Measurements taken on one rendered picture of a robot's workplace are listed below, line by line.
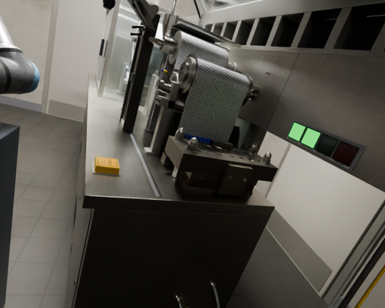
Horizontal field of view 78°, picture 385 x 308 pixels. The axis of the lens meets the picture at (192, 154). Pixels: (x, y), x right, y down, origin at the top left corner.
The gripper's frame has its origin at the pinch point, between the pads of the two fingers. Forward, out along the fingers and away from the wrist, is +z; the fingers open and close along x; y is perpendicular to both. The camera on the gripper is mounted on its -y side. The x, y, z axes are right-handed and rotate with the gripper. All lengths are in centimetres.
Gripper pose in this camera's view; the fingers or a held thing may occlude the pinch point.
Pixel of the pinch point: (149, 28)
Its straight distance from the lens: 91.4
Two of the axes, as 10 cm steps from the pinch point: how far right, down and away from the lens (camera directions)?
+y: 8.0, -6.0, 0.5
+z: 4.8, 6.9, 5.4
